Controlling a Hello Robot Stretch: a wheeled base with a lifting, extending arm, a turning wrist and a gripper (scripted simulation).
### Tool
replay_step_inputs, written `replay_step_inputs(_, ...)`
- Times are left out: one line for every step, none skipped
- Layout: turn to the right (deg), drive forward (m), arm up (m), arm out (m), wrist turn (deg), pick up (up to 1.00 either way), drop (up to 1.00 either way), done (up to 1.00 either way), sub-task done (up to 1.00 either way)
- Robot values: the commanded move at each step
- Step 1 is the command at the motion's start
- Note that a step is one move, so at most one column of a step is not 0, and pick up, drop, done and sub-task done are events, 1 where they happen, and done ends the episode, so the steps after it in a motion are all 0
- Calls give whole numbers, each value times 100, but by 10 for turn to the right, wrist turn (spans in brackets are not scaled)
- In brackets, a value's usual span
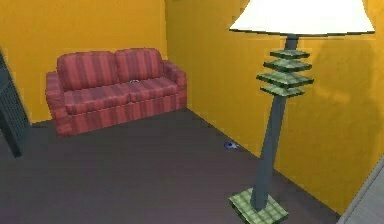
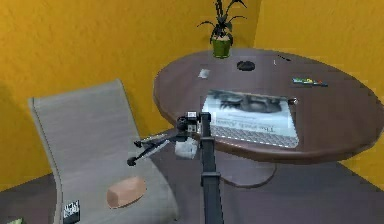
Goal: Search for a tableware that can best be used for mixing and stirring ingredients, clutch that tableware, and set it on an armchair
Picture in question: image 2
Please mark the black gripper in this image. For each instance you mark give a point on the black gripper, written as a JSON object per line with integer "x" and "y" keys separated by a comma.
{"x": 182, "y": 125}

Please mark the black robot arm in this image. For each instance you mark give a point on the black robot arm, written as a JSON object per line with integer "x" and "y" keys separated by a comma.
{"x": 208, "y": 160}

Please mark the grey armchair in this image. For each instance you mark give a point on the grey armchair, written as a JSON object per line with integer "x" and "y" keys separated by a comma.
{"x": 93, "y": 140}

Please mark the pale grey crumpled lump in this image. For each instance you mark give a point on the pale grey crumpled lump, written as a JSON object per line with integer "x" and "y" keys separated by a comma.
{"x": 186, "y": 149}

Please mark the small grey square card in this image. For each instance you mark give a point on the small grey square card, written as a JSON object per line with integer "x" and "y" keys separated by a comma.
{"x": 204, "y": 73}

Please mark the black and white box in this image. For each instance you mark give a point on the black and white box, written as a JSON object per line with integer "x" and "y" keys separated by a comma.
{"x": 71, "y": 212}

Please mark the grey newspaper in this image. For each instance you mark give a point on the grey newspaper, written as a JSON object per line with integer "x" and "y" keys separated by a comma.
{"x": 253, "y": 116}

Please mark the small black round dish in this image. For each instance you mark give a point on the small black round dish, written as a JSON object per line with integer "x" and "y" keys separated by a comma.
{"x": 246, "y": 65}

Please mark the house plant in green pot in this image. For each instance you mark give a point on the house plant in green pot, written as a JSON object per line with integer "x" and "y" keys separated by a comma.
{"x": 222, "y": 30}

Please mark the thin black pen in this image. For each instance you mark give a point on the thin black pen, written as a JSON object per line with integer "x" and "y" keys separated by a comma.
{"x": 284, "y": 58}

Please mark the round brown table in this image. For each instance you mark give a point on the round brown table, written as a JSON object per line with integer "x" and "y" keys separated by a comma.
{"x": 316, "y": 116}

